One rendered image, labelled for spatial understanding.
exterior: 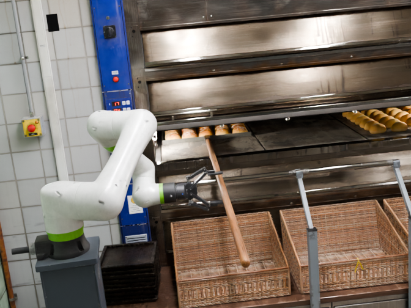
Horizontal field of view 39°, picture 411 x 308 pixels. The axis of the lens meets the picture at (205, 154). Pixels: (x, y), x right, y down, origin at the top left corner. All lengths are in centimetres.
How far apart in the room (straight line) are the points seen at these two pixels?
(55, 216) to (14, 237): 138
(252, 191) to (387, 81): 93
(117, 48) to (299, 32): 94
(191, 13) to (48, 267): 158
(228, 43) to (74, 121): 90
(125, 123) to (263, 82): 112
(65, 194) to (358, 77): 183
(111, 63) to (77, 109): 31
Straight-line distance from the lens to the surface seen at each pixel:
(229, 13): 308
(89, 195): 193
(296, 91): 314
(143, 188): 257
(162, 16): 306
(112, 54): 303
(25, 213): 332
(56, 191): 199
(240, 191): 321
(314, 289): 284
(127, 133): 214
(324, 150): 325
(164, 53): 304
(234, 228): 211
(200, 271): 323
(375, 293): 300
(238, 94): 309
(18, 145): 322
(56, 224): 202
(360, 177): 335
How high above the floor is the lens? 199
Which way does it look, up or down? 14 degrees down
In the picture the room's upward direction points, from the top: 5 degrees counter-clockwise
